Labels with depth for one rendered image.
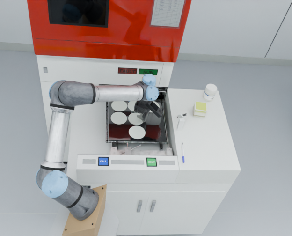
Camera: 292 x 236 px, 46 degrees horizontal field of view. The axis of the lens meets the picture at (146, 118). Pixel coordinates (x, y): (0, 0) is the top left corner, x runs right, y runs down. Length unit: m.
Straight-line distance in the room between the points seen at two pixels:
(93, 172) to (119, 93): 0.48
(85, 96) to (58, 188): 0.41
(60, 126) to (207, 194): 1.01
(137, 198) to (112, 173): 0.33
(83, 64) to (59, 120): 0.57
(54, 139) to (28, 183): 1.33
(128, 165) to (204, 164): 0.42
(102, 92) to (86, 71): 0.59
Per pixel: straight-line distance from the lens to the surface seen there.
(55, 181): 1.56
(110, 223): 1.86
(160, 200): 2.18
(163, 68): 2.16
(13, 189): 2.95
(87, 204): 1.62
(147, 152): 2.03
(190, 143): 2.02
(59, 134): 1.66
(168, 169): 1.89
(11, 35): 3.98
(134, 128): 2.10
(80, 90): 1.55
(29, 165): 3.05
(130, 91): 1.67
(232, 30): 3.99
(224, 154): 2.03
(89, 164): 1.86
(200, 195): 2.19
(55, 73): 2.20
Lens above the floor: 2.52
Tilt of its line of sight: 49 degrees down
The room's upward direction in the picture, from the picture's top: 11 degrees clockwise
